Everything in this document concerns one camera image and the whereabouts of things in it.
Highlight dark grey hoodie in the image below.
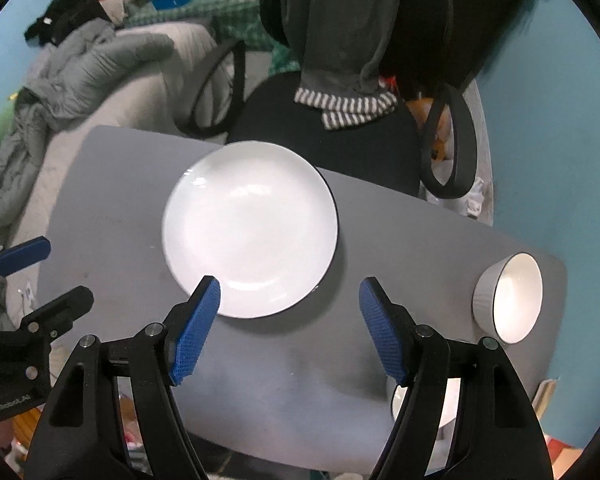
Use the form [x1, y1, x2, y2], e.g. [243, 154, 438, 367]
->
[280, 0, 401, 132]

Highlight black hanging coats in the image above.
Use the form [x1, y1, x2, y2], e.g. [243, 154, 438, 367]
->
[445, 0, 536, 91]

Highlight black office chair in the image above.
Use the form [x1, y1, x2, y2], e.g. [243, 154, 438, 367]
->
[177, 0, 478, 201]

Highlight green checkered tablecloth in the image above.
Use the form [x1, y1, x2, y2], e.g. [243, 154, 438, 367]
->
[125, 0, 301, 73]

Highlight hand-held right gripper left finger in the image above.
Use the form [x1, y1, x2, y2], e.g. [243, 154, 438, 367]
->
[27, 275, 222, 480]

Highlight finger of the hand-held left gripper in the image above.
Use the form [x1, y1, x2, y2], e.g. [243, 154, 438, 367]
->
[20, 286, 95, 346]
[0, 236, 51, 291]

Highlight white bowl with dark rim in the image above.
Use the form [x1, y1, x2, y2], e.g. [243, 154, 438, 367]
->
[471, 252, 544, 345]
[390, 377, 463, 428]

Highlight black garment pile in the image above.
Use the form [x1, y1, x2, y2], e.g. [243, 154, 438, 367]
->
[24, 0, 115, 47]

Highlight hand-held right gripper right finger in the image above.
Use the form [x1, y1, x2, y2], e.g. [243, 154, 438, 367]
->
[358, 276, 553, 480]

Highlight white tied trash bag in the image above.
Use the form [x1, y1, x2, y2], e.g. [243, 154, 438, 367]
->
[460, 176, 487, 218]

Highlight white plate with dark rim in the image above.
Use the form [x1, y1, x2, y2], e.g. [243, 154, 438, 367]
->
[300, 240, 342, 311]
[161, 140, 340, 320]

